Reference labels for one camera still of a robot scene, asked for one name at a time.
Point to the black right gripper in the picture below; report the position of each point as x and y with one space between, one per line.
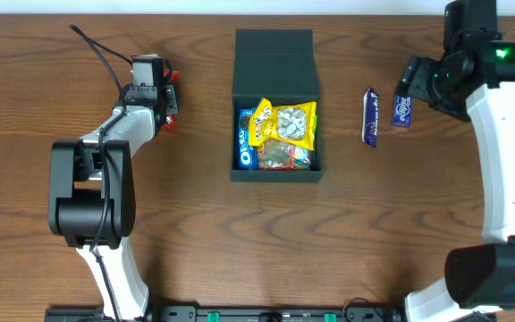
412 79

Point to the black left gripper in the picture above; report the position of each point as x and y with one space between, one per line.
171 105

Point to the red snack bag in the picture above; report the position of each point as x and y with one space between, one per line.
171 99

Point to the blue Oreo cookie pack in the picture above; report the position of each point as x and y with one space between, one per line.
247 155

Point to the yellow Hershey's Kisses bag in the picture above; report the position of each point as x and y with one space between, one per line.
293 124

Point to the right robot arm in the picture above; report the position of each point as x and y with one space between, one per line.
473 81

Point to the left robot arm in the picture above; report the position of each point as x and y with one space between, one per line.
92 202

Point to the blue Eclipse mint box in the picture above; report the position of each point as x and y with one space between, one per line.
402 109

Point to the Dairy Milk chocolate bar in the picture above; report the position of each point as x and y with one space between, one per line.
370 117

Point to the black open gift box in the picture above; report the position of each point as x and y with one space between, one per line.
280 66

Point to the colourful gummy candy bag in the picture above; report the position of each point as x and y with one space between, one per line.
280 155

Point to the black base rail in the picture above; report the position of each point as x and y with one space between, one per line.
356 313

